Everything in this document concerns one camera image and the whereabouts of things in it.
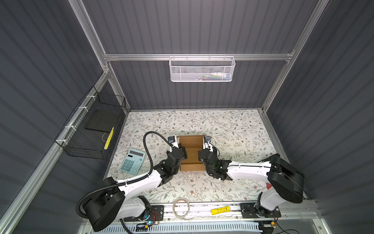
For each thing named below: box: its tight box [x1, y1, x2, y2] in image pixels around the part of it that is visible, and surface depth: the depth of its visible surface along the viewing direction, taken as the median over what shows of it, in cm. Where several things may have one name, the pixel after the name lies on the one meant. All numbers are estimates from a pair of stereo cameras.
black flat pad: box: [84, 109, 118, 134], surface depth 76 cm
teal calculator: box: [119, 148, 146, 176], surface depth 91 cm
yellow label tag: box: [210, 205, 231, 216], surface depth 75 cm
